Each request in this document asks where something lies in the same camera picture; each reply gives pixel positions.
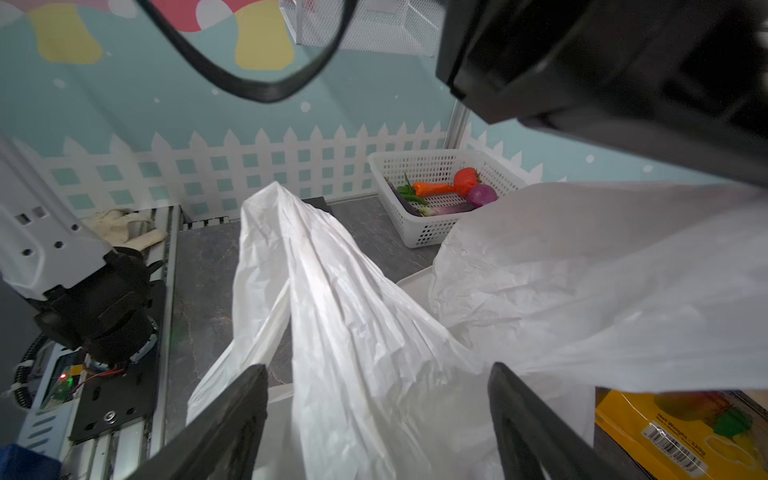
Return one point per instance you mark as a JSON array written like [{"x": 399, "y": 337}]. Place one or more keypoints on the yellow snack packet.
[{"x": 689, "y": 435}]

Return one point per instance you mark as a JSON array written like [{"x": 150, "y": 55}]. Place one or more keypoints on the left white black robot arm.
[{"x": 140, "y": 104}]

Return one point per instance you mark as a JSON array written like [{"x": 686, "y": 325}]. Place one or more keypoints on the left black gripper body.
[{"x": 681, "y": 82}]

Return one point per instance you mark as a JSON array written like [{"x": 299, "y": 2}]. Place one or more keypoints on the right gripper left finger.
[{"x": 223, "y": 441}]

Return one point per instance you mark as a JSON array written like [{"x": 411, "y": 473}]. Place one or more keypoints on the white plastic grocery bag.
[{"x": 632, "y": 287}]

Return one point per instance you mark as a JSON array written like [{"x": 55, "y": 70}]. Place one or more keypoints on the purple toy onion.
[{"x": 481, "y": 195}]

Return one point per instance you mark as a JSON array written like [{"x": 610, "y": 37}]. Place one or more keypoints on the red toy tomato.
[{"x": 464, "y": 181}]

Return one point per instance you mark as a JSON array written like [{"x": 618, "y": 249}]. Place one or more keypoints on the beige cloth rag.
[{"x": 126, "y": 228}]

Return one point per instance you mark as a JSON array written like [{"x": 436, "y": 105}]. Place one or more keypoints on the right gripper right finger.
[{"x": 533, "y": 442}]

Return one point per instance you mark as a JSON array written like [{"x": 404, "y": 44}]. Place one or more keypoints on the blue device on rail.
[{"x": 18, "y": 463}]

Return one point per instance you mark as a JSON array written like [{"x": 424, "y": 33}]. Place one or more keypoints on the white cutting board tray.
[{"x": 417, "y": 286}]

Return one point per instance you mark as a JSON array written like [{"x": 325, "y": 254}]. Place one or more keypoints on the orange toy carrot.
[{"x": 422, "y": 189}]

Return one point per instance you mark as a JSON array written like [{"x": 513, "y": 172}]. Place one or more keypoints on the purple toy eggplant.
[{"x": 418, "y": 205}]

